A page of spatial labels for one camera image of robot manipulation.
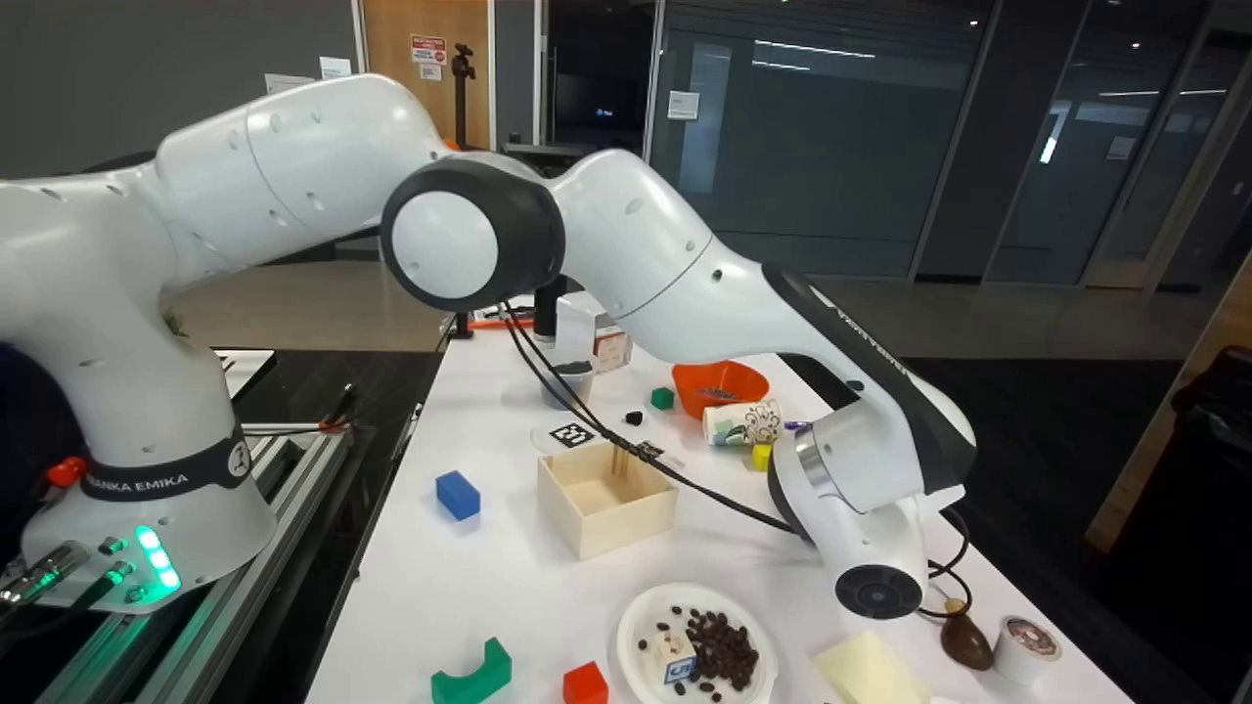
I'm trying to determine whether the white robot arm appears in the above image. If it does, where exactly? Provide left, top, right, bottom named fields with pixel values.
left=0, top=76, right=976, bottom=618

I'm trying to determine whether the blue block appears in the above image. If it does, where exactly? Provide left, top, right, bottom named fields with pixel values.
left=433, top=471, right=480, bottom=519

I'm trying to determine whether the green arch block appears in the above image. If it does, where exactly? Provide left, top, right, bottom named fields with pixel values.
left=432, top=637, right=514, bottom=704

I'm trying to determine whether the pale yellow block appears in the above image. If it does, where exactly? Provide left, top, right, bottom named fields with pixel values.
left=813, top=633, right=932, bottom=704

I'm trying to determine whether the green cube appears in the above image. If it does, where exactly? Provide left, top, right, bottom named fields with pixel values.
left=651, top=389, right=677, bottom=412

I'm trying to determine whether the orange bowl with beads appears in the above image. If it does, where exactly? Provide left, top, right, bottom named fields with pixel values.
left=673, top=362, right=770, bottom=420

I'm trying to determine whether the patterned mug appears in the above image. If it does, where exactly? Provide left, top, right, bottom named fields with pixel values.
left=705, top=402, right=784, bottom=449

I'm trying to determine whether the wooden box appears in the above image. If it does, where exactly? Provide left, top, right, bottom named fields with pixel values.
left=536, top=448, right=677, bottom=558

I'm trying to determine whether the white plate with food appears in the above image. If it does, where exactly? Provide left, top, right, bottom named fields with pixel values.
left=615, top=582, right=779, bottom=704

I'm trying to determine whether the red cube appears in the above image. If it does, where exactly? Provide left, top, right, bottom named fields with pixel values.
left=564, top=660, right=612, bottom=704

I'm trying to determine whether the black tripod pole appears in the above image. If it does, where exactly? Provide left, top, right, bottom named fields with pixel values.
left=452, top=43, right=478, bottom=150

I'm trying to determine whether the brown small object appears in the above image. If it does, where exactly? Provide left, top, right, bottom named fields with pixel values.
left=939, top=616, right=993, bottom=669

